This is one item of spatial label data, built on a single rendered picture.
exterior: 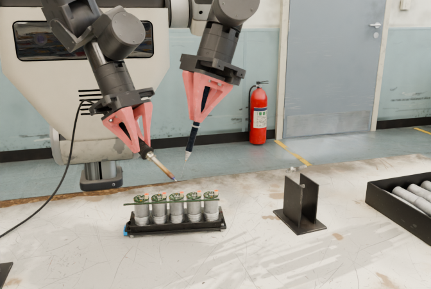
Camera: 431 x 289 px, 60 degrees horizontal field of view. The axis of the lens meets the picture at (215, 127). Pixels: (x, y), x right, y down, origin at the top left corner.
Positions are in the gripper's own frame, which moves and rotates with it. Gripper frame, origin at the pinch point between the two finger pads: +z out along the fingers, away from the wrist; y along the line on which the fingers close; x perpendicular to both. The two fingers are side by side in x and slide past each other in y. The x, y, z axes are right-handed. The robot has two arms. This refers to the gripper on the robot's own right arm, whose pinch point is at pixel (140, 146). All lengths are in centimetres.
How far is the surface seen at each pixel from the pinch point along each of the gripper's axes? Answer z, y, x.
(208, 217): 15.2, 2.1, -6.8
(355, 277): 28.8, 5.7, -25.4
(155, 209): 10.7, -3.9, -2.5
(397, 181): 24.6, 34.2, -25.6
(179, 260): 18.4, -6.3, -6.8
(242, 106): -21, 231, 144
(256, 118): -6, 227, 131
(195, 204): 12.4, 0.6, -6.8
